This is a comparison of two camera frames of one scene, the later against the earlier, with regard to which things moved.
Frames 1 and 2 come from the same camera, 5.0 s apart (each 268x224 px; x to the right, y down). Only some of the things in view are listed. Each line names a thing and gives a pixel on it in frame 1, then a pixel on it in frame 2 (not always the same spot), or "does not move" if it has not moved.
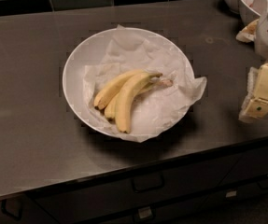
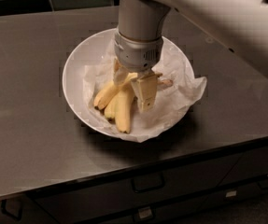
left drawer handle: [12, 208] does not move
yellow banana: [125, 96] does not move
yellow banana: [110, 107] does not move
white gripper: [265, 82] to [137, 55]
